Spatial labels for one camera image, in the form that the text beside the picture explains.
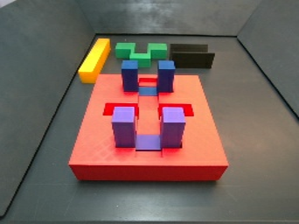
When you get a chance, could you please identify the yellow rectangular bar block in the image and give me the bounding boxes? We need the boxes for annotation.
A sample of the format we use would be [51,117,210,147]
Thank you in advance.
[79,38,111,84]

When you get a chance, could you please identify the red base board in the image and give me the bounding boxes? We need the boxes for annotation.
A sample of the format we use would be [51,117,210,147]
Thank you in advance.
[70,74,229,181]

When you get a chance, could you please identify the purple U block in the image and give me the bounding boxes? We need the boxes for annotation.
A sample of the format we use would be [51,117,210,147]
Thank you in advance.
[111,107,186,151]

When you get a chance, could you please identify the dark blue U block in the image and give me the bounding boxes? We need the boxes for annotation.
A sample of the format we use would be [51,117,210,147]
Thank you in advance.
[122,60,175,95]

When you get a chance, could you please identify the green zigzag block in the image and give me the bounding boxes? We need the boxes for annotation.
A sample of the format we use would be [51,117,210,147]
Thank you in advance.
[115,42,169,67]

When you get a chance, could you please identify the black angled block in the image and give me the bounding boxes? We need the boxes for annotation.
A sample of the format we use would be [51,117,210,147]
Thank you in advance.
[170,44,215,69]

